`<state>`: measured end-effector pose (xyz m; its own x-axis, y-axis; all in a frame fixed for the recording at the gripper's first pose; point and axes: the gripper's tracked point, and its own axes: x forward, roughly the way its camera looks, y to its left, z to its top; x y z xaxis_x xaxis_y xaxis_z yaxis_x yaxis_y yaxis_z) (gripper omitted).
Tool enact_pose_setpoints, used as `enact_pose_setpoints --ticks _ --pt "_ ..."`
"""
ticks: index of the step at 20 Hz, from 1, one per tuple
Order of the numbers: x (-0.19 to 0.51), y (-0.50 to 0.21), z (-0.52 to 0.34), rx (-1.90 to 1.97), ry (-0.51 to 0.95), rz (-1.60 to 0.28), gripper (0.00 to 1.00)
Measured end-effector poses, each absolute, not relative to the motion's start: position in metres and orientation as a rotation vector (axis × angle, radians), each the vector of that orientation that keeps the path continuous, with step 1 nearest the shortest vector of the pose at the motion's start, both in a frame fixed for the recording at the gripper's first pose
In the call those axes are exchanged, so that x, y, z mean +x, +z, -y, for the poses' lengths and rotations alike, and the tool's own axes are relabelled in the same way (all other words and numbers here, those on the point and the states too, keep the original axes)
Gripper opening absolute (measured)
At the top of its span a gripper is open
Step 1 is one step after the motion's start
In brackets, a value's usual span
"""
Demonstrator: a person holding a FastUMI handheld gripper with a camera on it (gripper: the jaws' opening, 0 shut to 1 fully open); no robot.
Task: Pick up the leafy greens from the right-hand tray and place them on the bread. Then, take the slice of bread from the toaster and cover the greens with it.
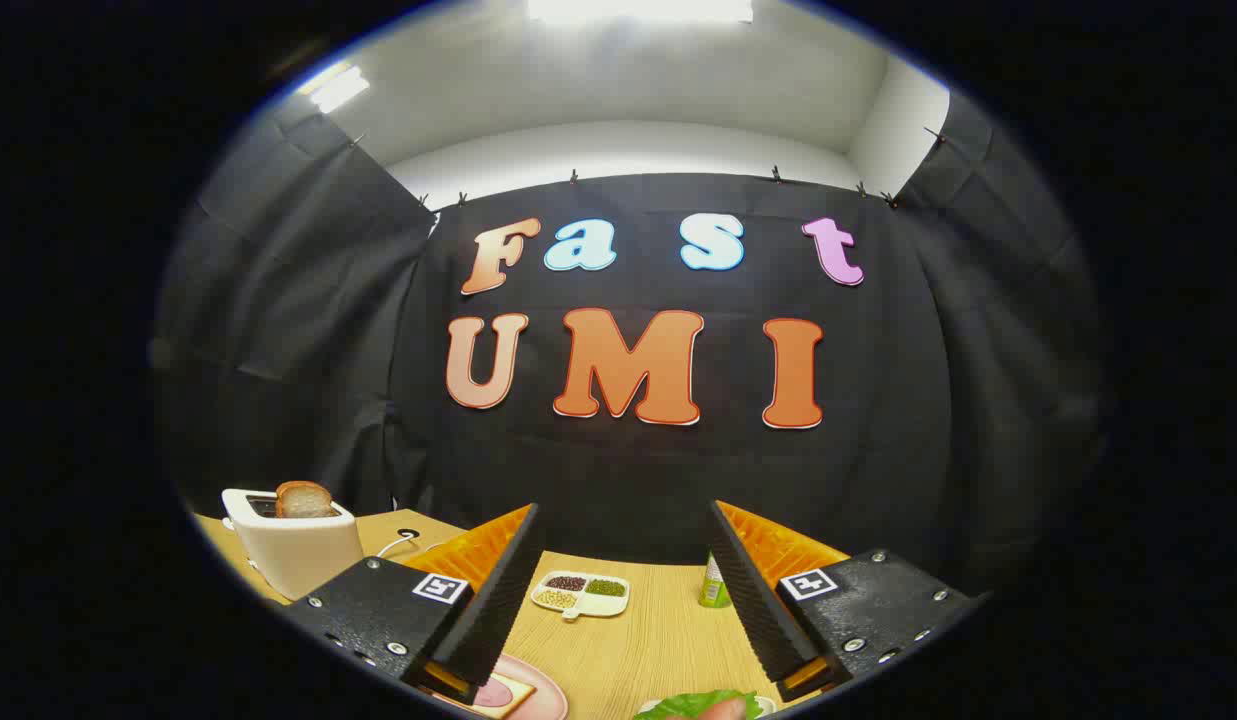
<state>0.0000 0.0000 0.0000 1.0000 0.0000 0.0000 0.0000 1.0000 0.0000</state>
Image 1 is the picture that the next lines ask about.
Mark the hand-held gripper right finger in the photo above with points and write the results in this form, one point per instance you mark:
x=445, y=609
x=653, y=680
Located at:
x=753, y=600

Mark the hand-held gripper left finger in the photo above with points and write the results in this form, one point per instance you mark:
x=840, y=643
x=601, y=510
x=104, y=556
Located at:
x=498, y=600

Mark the green lettuce leaf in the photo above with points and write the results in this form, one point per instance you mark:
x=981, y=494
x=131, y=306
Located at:
x=693, y=705

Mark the toasted bread slice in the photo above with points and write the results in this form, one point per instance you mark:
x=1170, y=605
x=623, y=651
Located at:
x=303, y=500

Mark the green and silver bottle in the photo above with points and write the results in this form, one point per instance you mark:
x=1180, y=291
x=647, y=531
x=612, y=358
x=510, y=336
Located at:
x=716, y=592

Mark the pile of soybeans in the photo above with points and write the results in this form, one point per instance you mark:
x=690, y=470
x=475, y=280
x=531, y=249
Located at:
x=555, y=598

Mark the pile of red beans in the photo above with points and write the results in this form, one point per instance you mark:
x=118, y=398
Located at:
x=566, y=582

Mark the pink ham slice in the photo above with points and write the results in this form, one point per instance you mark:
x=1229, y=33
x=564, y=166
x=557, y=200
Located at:
x=496, y=694

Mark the white bread slice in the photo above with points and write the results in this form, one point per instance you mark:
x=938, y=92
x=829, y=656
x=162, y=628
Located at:
x=521, y=692

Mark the white divided dish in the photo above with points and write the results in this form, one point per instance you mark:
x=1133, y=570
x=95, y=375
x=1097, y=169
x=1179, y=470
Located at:
x=603, y=606

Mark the white oval dish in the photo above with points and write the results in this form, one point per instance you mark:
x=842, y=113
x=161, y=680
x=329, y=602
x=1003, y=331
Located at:
x=769, y=705

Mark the pink plate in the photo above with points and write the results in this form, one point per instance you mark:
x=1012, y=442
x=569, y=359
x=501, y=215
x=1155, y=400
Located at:
x=548, y=695

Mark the pile of green beans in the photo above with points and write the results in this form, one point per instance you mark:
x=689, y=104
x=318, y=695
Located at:
x=605, y=587

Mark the black backdrop cloth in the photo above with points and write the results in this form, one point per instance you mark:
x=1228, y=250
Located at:
x=628, y=470

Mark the white toaster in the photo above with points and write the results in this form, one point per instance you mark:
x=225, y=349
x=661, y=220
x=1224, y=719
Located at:
x=298, y=555

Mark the ceiling light panel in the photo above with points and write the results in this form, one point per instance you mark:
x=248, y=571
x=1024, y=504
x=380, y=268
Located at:
x=638, y=8
x=336, y=88

